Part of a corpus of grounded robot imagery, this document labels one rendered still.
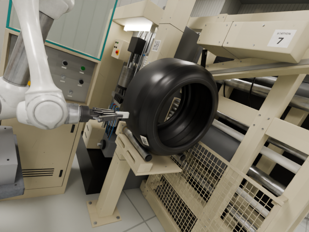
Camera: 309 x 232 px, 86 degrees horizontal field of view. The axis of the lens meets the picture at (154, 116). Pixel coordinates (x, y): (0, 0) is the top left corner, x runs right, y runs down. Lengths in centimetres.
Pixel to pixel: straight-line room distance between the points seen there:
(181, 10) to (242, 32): 40
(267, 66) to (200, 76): 41
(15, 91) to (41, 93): 48
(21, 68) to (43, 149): 73
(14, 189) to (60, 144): 63
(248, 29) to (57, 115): 102
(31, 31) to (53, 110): 33
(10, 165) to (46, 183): 84
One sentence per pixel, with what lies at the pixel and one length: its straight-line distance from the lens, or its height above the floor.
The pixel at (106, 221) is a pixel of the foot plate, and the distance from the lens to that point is 178.
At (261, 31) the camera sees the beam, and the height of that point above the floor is 173.
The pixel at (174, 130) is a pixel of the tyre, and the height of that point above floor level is 99.
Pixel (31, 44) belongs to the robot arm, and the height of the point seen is 129.
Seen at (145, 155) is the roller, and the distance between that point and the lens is 95.
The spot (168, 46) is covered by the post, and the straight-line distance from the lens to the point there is 122.
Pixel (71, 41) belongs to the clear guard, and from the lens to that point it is 136.
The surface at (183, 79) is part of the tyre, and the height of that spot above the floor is 136.
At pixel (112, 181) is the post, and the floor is 41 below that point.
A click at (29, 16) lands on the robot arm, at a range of 84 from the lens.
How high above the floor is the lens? 135
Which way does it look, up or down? 14 degrees down
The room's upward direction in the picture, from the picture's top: 22 degrees clockwise
